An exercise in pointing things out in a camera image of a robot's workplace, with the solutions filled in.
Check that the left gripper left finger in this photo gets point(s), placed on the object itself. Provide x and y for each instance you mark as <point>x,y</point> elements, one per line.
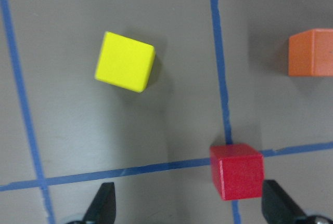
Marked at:
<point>103,207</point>

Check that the red wooden block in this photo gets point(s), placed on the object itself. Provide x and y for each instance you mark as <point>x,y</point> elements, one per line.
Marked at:
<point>237,171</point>

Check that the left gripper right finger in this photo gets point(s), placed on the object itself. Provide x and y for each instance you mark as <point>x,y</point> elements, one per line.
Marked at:
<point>278,207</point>

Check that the orange wooden block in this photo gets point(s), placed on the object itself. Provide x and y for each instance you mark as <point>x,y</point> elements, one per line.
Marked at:
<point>310,53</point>

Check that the yellow wooden block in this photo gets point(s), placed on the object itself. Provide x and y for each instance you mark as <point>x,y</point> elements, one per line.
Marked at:
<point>124,62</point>

